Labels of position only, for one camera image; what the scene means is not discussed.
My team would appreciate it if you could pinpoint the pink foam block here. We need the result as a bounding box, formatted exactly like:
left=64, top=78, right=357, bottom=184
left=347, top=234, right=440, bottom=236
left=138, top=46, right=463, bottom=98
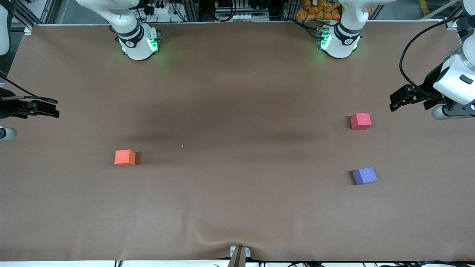
left=351, top=113, right=371, bottom=131

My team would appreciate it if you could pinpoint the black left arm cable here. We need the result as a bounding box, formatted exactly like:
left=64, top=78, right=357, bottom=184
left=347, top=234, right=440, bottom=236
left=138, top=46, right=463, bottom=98
left=399, top=14, right=466, bottom=100

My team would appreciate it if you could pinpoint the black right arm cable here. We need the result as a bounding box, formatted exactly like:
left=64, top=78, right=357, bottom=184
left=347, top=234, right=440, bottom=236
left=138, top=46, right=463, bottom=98
left=0, top=72, right=59, bottom=104

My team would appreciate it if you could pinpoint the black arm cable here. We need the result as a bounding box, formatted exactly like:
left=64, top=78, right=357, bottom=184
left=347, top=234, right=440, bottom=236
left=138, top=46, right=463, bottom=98
left=0, top=72, right=59, bottom=104
left=399, top=14, right=466, bottom=100

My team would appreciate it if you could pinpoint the brown table cover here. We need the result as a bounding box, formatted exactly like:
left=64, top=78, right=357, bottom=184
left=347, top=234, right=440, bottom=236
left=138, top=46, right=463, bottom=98
left=0, top=20, right=475, bottom=262

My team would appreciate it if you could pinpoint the purple foam block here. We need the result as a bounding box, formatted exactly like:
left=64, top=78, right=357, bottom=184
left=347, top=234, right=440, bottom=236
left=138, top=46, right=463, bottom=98
left=353, top=167, right=378, bottom=185

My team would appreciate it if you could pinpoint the white power strip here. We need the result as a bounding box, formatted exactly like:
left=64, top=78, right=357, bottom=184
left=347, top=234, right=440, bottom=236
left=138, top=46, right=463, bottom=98
left=148, top=3, right=176, bottom=16

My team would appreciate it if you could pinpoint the white terminal strip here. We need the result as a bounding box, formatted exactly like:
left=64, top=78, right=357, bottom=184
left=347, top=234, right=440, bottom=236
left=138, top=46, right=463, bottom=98
left=215, top=13, right=270, bottom=22

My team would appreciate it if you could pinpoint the pile of orange packets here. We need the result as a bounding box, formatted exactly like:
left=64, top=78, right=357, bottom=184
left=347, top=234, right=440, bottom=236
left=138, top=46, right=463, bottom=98
left=296, top=0, right=342, bottom=21

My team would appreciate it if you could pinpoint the orange foam block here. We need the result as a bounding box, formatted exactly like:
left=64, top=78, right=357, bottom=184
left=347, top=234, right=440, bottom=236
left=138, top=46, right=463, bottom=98
left=114, top=149, right=136, bottom=167

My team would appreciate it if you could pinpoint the metal clamp bracket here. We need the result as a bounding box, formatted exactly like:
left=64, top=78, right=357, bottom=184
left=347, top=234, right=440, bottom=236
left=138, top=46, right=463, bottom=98
left=228, top=246, right=251, bottom=267

